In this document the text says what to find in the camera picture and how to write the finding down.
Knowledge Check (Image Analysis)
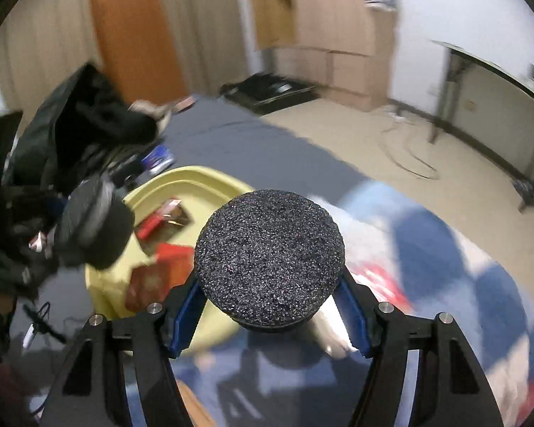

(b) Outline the blue packet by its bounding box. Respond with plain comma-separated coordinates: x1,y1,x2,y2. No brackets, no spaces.
143,144,175,173

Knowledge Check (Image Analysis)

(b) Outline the wooden wardrobe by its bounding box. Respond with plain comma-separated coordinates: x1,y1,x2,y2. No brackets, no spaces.
249,0,401,112

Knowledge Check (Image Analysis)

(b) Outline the round black speckled sponge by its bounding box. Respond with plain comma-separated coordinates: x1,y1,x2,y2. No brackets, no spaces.
195,189,347,333

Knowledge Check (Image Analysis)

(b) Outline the floor cable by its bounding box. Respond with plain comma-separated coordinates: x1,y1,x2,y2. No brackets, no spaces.
380,116,441,181

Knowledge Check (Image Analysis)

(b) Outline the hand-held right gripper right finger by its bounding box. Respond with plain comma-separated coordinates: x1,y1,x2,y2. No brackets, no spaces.
333,269,503,427

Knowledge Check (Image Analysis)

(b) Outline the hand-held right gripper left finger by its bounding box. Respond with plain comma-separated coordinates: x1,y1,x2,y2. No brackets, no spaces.
40,270,208,427

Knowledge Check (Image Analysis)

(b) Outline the beige curtain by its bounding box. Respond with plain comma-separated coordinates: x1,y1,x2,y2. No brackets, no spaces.
153,0,254,99

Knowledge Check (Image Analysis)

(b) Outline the red cigarette carton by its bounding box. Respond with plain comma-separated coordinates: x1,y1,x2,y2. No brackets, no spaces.
125,264,172,314
156,243,195,286

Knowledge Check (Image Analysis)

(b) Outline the white slipper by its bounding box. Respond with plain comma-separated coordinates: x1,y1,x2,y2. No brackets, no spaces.
130,100,174,119

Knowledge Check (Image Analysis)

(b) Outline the folding table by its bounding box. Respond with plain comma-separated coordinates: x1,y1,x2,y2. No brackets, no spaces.
429,40,534,216

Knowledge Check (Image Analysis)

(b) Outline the blue plaid fleece blanket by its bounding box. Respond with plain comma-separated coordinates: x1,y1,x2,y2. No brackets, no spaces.
169,182,534,427

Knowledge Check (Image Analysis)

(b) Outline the red carton with grey end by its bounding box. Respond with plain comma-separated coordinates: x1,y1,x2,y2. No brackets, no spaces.
135,198,193,252

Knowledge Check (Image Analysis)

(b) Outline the yellow plastic basin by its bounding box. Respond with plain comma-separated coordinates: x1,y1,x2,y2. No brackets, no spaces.
85,165,255,357

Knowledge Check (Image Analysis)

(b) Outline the grey bed sheet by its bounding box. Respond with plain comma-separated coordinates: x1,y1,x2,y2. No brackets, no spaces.
9,95,370,365

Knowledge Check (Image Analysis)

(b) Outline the black jacket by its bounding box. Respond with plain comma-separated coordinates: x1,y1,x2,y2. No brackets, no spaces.
0,63,161,276

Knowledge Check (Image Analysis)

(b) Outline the orange door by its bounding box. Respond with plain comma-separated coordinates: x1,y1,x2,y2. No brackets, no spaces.
88,0,188,99

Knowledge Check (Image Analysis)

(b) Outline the black flat case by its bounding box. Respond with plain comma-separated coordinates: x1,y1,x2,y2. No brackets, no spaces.
220,73,319,115

